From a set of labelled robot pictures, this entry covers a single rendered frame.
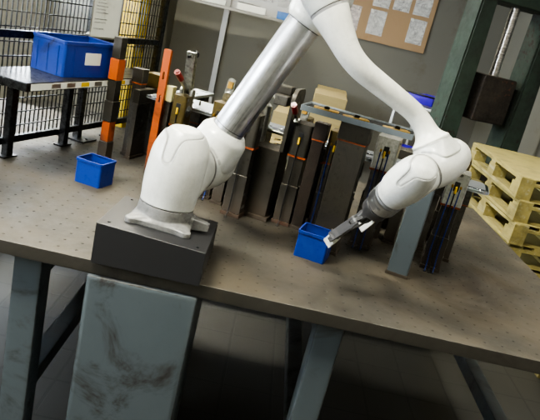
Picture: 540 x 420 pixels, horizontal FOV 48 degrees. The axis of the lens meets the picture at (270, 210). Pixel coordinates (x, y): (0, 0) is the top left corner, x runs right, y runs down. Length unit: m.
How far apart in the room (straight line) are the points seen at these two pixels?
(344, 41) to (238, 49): 6.51
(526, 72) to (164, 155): 4.88
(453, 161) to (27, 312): 1.24
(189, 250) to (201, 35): 6.61
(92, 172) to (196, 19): 5.99
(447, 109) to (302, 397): 4.24
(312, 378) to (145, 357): 0.48
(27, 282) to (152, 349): 0.39
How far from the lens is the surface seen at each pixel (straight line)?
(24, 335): 1.89
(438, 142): 1.62
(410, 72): 8.16
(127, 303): 1.69
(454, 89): 5.73
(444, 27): 8.21
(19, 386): 1.99
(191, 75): 2.36
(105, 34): 2.85
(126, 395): 1.83
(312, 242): 1.95
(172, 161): 1.61
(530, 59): 6.17
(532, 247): 4.15
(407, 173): 1.49
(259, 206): 2.21
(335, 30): 1.54
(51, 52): 2.39
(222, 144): 1.77
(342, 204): 2.01
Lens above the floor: 1.41
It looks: 18 degrees down
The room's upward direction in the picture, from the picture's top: 14 degrees clockwise
